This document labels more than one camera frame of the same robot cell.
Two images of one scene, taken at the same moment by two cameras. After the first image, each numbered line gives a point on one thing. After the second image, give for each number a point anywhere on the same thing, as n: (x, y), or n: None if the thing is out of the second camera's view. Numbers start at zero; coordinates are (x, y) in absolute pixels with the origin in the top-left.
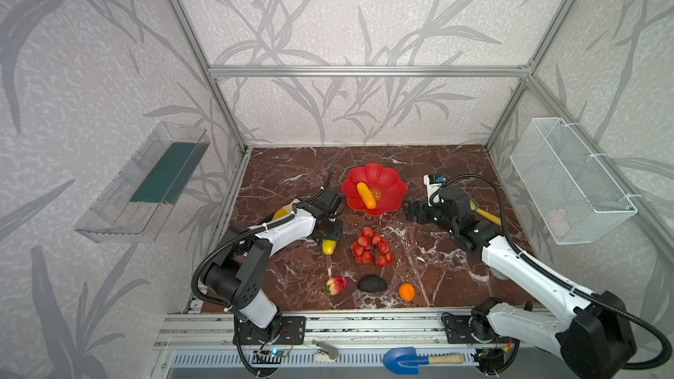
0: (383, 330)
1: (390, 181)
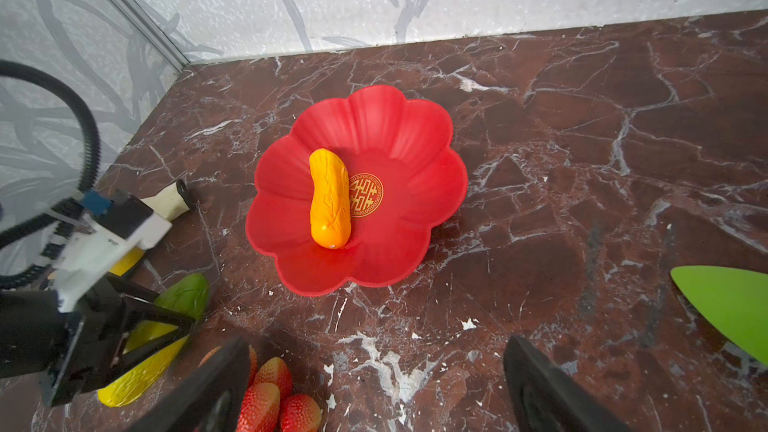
0: None
1: (402, 177)
